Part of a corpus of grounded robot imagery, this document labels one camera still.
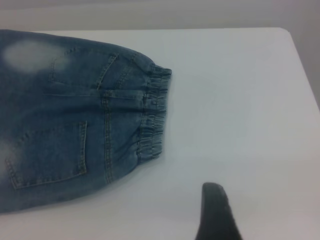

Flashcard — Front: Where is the blue denim jeans basketball print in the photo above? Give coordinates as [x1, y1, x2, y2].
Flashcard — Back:
[0, 29, 173, 193]

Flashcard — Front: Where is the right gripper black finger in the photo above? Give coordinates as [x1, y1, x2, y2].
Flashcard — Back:
[194, 181, 251, 240]

